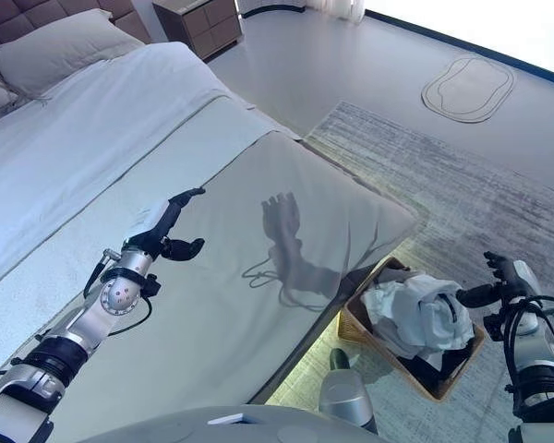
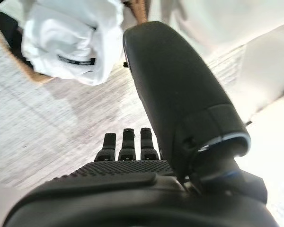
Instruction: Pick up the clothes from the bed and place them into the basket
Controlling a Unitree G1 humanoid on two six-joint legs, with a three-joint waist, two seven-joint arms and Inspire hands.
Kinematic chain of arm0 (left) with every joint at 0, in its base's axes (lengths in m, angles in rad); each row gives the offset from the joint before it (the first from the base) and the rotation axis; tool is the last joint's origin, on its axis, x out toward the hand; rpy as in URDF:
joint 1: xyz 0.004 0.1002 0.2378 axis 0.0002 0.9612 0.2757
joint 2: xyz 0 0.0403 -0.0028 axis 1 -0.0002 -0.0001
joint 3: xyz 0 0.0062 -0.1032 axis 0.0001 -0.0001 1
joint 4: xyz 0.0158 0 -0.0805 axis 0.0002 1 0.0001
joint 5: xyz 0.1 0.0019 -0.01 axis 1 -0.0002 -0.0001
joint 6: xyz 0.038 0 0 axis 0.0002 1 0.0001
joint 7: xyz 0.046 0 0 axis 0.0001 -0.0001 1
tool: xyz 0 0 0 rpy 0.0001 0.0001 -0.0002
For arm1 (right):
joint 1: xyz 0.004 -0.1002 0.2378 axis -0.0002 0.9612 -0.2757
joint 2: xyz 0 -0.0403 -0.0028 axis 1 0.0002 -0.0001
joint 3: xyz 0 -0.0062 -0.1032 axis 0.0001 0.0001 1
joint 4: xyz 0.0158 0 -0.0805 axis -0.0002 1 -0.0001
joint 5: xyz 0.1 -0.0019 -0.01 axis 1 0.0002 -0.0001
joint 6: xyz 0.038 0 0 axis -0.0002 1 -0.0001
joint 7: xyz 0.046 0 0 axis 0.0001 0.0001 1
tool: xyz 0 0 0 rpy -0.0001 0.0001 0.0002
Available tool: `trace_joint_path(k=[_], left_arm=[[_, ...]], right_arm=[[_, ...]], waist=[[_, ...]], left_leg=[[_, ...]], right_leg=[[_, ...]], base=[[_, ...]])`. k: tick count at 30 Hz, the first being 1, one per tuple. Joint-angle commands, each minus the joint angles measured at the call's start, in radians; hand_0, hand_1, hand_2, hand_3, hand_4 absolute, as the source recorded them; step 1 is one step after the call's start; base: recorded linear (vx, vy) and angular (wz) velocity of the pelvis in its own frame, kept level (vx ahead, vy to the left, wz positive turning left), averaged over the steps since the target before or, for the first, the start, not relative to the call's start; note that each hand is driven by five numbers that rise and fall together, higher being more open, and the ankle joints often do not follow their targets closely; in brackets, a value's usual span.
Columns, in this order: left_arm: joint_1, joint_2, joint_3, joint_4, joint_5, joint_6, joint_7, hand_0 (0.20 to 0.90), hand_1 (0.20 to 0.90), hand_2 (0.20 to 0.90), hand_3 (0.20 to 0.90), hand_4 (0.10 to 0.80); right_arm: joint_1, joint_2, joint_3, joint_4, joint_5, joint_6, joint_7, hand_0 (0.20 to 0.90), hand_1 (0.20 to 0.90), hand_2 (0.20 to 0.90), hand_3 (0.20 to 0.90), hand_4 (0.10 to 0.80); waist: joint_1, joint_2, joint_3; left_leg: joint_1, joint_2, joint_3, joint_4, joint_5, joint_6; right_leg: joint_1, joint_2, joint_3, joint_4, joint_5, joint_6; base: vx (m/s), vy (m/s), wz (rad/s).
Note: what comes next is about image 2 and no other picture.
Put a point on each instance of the white cloth garment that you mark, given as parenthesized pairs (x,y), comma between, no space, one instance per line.
(68,35)

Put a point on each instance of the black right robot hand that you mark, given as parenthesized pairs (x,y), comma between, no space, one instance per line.
(180,82)

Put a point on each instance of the black knit garment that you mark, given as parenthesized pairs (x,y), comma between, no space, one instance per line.
(7,30)

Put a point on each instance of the grey striped rug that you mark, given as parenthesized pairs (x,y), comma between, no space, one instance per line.
(61,118)

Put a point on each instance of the woven wicker basket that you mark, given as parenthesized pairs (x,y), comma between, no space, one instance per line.
(21,63)

